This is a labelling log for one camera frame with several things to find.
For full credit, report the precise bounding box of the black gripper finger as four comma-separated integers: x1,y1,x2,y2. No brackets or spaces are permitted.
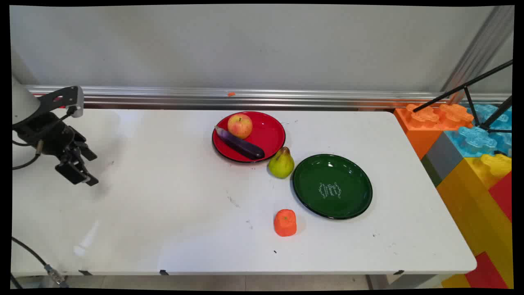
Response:
73,141,98,161
55,154,99,187

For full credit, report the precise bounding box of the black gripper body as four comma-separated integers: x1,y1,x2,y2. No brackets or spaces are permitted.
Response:
12,111,87,165

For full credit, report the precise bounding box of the red flower toy block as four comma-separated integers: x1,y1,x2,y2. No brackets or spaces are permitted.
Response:
32,93,66,109

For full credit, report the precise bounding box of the red yellow toy apple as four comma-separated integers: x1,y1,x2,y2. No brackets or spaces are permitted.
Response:
228,113,253,140

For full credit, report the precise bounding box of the red enamel plate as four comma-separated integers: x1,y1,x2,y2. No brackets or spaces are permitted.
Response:
212,111,286,164

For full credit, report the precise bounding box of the green toy pear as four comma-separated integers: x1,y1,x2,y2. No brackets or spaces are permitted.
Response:
268,147,295,179

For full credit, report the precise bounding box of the orange toy fruit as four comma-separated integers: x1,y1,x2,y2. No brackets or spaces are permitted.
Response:
273,209,297,237

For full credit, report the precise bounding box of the green enamel plate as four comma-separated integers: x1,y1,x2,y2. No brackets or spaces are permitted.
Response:
292,154,373,220

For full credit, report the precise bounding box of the large orange toy block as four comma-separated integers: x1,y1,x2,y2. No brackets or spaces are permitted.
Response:
394,103,474,160

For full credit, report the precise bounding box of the grey table leg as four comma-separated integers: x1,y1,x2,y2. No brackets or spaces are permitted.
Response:
366,274,443,290

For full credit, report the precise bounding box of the large grey toy block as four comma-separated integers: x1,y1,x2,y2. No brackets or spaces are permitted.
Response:
421,131,465,188

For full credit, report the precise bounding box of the black tripod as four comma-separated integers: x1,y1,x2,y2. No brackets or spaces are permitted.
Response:
413,59,513,134

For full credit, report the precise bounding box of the large yellow toy block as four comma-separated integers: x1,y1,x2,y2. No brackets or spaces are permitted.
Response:
436,154,513,288

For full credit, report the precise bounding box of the large blue toy block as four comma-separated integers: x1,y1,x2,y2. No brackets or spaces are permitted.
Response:
444,103,513,159

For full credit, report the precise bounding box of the large red toy block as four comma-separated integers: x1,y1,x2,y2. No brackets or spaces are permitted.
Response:
465,252,509,289
488,171,513,222

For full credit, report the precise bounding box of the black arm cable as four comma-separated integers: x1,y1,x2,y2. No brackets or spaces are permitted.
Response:
12,138,43,171

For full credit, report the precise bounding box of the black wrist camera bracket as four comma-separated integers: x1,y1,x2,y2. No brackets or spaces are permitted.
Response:
40,86,85,118

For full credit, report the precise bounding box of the black cable with metal connector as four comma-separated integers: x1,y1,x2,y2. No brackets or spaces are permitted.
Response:
11,236,68,287

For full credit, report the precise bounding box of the aluminium rail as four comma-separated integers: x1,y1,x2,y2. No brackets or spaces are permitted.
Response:
25,85,512,110

